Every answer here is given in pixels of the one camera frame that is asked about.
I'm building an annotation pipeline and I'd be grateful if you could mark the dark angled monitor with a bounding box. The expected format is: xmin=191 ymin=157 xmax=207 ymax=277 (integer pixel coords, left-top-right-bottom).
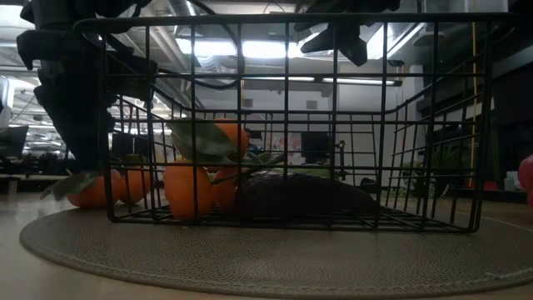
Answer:
xmin=0 ymin=124 xmax=29 ymax=158

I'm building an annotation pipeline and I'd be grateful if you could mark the green succulent plant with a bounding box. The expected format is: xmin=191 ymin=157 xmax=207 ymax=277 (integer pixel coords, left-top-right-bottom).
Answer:
xmin=399 ymin=141 xmax=463 ymax=198

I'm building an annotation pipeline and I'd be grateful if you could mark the dark computer monitor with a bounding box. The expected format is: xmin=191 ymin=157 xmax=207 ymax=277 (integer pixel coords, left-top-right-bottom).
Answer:
xmin=300 ymin=132 xmax=333 ymax=165

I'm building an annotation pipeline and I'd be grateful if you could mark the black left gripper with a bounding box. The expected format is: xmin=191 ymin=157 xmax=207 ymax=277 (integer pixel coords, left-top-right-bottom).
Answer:
xmin=16 ymin=0 xmax=122 ymax=173

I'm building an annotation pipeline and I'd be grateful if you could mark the red bell pepper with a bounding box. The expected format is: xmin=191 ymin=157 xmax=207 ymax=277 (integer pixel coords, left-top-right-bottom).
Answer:
xmin=517 ymin=154 xmax=533 ymax=209

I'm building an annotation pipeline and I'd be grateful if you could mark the round grey woven placemat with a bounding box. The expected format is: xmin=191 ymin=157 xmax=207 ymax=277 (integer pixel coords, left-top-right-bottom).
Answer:
xmin=18 ymin=202 xmax=533 ymax=299

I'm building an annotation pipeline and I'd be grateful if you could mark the ceiling light strip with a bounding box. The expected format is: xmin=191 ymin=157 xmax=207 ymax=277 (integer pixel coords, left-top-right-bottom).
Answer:
xmin=174 ymin=35 xmax=317 ymax=59

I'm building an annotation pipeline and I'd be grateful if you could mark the orange tangerine cluster with leaves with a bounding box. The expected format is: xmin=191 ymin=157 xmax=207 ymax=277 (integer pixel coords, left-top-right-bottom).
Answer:
xmin=162 ymin=117 xmax=288 ymax=221
xmin=40 ymin=154 xmax=153 ymax=209

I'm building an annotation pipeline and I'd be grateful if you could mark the purple eggplant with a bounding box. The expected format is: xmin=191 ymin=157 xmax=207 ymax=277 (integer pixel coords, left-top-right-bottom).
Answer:
xmin=235 ymin=172 xmax=376 ymax=221

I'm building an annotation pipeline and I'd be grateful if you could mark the black wire basket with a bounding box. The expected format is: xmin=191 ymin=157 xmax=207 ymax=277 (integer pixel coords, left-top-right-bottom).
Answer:
xmin=72 ymin=12 xmax=524 ymax=234

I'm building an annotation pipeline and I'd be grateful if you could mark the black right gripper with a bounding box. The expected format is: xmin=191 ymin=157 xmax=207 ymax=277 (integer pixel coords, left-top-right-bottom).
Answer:
xmin=293 ymin=0 xmax=401 ymax=68

